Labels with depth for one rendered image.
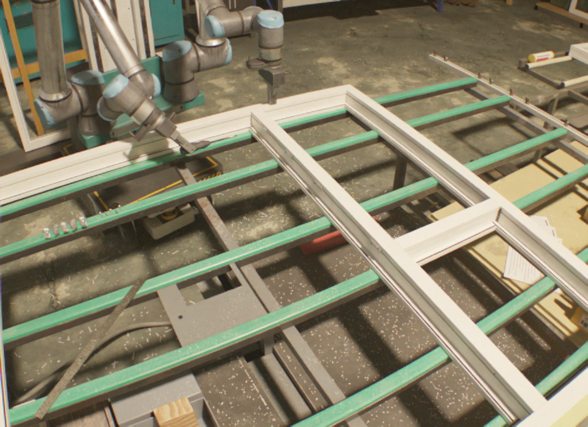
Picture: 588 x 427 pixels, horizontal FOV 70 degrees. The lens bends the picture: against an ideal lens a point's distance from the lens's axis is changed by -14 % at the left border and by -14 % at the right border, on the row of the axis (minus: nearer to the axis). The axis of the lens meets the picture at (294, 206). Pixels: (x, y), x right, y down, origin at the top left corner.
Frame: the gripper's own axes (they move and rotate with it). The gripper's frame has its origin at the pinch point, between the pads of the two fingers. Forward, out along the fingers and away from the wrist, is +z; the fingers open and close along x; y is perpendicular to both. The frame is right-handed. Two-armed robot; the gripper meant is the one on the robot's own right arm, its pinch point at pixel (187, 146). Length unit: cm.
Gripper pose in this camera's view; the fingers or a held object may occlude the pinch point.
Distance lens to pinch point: 162.4
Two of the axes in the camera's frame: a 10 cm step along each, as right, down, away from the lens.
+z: 6.8, 5.7, 4.6
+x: -4.3, -2.0, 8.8
